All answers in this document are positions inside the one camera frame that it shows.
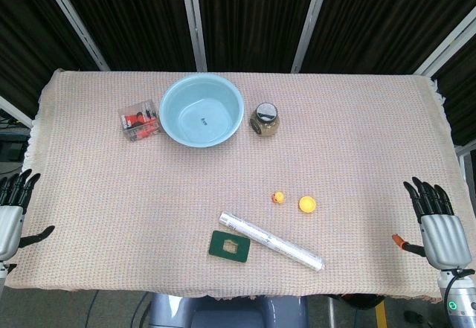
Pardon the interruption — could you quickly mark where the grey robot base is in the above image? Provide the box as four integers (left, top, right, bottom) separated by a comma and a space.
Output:
148, 293, 309, 328

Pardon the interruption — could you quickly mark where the silver foil tube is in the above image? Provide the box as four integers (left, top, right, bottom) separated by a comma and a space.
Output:
218, 210, 327, 272

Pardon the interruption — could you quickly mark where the beige woven tablecloth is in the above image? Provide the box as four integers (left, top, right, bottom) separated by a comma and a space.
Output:
22, 68, 472, 303

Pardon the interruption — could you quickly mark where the white metal frame post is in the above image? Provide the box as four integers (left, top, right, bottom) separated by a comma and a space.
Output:
0, 95, 33, 129
179, 0, 208, 72
36, 0, 110, 71
414, 7, 476, 77
291, 0, 333, 74

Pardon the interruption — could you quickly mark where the light blue plastic bowl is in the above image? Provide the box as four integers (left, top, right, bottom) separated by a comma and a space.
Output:
158, 74, 245, 149

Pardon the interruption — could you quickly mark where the dark brown curtain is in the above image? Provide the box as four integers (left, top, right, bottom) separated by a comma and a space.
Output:
0, 0, 476, 147

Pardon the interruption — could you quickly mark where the glass jar with black lid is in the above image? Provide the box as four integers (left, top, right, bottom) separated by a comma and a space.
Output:
248, 102, 280, 136

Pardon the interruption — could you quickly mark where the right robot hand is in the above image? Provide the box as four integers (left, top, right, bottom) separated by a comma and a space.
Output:
392, 176, 473, 271

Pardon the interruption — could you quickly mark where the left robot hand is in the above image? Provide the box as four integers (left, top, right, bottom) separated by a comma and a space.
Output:
0, 170, 56, 262

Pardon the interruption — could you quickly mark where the clear box with orange items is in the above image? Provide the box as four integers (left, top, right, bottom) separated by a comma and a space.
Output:
118, 98, 161, 143

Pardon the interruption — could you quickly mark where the green and yellow sponge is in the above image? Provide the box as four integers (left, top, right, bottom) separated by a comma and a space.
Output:
208, 230, 252, 264

